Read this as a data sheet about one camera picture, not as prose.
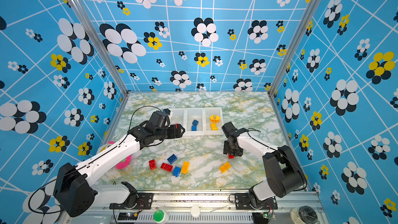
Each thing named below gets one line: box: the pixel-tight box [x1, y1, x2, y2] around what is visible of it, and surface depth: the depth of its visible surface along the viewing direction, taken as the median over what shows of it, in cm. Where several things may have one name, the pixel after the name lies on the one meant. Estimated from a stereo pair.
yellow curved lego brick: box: [210, 122, 219, 131], surface depth 101 cm
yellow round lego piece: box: [209, 114, 221, 123], surface depth 104 cm
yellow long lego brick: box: [180, 161, 190, 175], surface depth 84 cm
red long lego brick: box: [160, 162, 174, 173], surface depth 84 cm
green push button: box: [153, 209, 165, 222], surface depth 64 cm
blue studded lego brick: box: [166, 154, 178, 165], surface depth 87 cm
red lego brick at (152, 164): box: [148, 159, 158, 171], surface depth 86 cm
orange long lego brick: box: [218, 161, 232, 174], surface depth 84 cm
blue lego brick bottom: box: [172, 165, 182, 178], surface depth 83 cm
